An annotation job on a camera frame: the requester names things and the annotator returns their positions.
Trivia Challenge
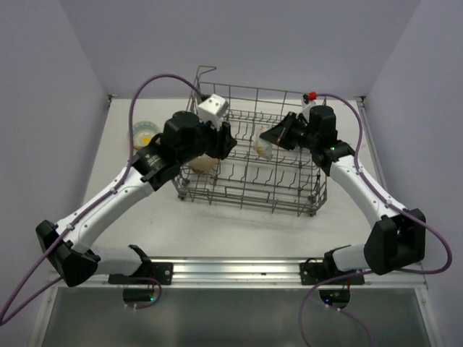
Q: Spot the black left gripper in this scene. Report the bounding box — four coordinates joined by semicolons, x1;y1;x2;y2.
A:
177;113;236;166

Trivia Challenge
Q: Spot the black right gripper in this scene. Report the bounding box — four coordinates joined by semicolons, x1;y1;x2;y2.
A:
260;111;318;150

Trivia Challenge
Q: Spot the white floral leaf bowl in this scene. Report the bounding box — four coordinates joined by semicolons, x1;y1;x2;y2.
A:
253;125;273;160

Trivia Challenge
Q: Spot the white yellow dotted bowl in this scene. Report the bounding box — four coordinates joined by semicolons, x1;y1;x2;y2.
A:
127;121;161;147

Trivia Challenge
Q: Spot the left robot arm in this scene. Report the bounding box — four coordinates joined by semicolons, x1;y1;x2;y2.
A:
36;111;237;287

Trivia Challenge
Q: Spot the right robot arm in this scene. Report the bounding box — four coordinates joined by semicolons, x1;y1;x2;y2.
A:
259;106;425;284

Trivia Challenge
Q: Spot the beige bowl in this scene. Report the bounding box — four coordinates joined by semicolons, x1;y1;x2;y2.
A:
187;154;220;175

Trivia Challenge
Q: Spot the grey wire dish rack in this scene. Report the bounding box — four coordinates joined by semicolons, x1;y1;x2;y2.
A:
173;65;328;216

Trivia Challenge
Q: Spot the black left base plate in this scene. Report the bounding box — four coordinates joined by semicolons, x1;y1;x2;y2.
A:
108;260;174;286

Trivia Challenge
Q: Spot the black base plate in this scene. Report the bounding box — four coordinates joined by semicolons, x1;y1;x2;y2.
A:
299;258;365;286
108;260;174;286

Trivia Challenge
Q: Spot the aluminium mounting rail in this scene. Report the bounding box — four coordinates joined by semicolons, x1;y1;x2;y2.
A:
48;254;424;290

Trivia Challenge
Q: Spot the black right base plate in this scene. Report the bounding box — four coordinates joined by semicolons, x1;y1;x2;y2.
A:
299;258;365;286

